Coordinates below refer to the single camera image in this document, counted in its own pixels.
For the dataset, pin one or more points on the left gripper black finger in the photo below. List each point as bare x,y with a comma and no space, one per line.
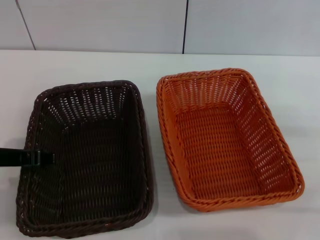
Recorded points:
25,156

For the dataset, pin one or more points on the dark brown woven basket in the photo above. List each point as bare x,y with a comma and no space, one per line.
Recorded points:
95,175

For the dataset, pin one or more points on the orange woven basket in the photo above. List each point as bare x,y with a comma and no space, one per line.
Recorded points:
220,150

